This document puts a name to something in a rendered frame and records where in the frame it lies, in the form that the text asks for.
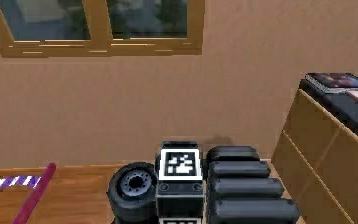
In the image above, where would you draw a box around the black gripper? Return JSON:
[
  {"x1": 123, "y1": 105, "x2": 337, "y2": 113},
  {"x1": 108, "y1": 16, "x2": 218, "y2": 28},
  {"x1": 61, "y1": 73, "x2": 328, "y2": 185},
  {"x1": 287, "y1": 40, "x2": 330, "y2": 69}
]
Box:
[{"x1": 107, "y1": 161, "x2": 159, "y2": 224}]

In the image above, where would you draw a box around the magenta bar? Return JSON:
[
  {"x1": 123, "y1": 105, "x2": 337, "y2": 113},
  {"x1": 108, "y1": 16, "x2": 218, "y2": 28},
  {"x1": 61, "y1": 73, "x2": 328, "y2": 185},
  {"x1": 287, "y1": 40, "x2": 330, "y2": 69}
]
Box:
[{"x1": 12, "y1": 162, "x2": 57, "y2": 224}]

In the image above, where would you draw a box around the purple white striped cloth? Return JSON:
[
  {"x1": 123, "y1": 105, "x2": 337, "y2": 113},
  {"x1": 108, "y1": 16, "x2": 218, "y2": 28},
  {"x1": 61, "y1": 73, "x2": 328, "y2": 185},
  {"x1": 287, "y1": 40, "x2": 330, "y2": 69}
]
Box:
[{"x1": 0, "y1": 175, "x2": 42, "y2": 192}]

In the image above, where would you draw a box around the wooden framed window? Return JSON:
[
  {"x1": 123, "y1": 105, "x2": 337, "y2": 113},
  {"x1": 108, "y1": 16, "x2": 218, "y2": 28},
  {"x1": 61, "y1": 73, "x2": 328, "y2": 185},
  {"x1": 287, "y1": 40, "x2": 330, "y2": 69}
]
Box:
[{"x1": 0, "y1": 0, "x2": 206, "y2": 59}]

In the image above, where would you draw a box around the wooden chest of drawers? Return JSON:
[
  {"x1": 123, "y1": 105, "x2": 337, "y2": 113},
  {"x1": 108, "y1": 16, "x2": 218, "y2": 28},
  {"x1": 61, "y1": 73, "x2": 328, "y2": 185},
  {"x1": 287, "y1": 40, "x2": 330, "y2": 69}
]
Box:
[{"x1": 271, "y1": 78, "x2": 358, "y2": 224}]

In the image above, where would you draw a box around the dark cover book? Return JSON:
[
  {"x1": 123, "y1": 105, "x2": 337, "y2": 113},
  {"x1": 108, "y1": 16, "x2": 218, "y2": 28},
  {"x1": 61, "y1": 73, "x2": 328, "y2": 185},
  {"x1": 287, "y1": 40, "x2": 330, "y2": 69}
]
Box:
[{"x1": 304, "y1": 72, "x2": 358, "y2": 94}]

